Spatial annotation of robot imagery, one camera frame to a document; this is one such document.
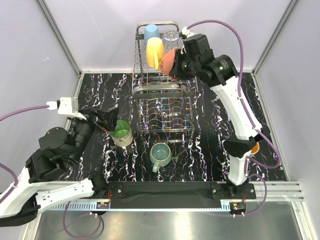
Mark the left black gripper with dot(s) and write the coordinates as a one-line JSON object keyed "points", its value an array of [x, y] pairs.
{"points": [[108, 118]]}

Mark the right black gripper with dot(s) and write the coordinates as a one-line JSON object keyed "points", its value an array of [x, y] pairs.
{"points": [[175, 72]]}

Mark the pink handled white mug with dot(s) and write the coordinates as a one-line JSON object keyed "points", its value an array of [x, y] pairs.
{"points": [[166, 64]]}

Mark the green interior white mug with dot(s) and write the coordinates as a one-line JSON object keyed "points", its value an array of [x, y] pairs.
{"points": [[122, 135]]}

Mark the clear glass tumbler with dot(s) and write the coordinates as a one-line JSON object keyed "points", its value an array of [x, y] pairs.
{"points": [[170, 40]]}

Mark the pale yellow mug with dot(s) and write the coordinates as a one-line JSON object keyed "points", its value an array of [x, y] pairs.
{"points": [[155, 51]]}

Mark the light blue plastic cup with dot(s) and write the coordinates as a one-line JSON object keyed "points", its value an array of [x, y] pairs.
{"points": [[151, 31]]}

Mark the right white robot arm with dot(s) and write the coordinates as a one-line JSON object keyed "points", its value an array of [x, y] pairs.
{"points": [[221, 75]]}

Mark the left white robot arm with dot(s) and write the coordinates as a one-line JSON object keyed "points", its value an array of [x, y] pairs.
{"points": [[58, 149]]}

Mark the teal glazed ceramic mug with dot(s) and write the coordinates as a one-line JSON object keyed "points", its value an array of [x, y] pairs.
{"points": [[160, 155]]}

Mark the orange interior white mug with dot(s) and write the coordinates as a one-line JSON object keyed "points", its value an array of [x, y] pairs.
{"points": [[255, 149]]}

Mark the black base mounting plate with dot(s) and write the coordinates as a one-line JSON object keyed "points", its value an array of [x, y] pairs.
{"points": [[211, 189]]}

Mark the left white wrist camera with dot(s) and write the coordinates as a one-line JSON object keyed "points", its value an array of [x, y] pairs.
{"points": [[67, 106]]}

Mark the steel wire dish rack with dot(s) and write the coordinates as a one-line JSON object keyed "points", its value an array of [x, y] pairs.
{"points": [[164, 106]]}

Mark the white slotted cable duct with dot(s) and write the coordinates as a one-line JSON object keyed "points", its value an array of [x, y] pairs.
{"points": [[93, 206]]}

